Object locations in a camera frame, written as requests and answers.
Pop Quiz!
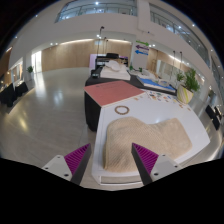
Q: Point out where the white architectural model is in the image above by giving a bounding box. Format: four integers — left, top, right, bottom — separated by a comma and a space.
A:
99, 60, 132, 81

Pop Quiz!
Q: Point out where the blue base architectural model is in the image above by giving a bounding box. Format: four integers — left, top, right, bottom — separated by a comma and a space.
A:
137, 75, 177, 94

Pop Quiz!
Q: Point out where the black draped display table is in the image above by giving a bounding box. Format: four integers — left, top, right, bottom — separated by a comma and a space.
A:
83, 68, 178, 132

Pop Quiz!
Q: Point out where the salmon pink flat board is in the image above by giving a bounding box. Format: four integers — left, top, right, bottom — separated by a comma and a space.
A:
83, 80, 146, 108

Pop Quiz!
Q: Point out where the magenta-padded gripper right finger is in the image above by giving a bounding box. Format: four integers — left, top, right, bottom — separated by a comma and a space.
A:
130, 142, 184, 187

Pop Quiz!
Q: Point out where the black chairs group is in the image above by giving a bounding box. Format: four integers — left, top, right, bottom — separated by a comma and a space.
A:
0, 81, 30, 108
204, 103, 223, 131

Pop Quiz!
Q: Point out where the potted plant in striped pot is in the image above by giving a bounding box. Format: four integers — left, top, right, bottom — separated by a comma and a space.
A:
175, 68, 202, 105

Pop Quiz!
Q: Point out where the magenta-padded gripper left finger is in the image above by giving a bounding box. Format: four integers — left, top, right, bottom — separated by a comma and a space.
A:
42, 143, 93, 186

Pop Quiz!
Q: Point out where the beige knitted towel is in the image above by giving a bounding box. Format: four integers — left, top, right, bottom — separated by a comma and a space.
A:
102, 116, 194, 173

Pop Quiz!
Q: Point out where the purple lit display screen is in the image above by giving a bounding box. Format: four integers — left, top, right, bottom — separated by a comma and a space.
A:
88, 54, 98, 70

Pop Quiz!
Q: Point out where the black digital piano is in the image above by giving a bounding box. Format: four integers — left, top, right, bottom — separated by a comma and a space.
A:
94, 52, 129, 69

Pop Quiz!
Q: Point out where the small potted floor plant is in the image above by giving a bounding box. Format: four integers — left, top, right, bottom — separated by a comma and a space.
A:
26, 65, 35, 81

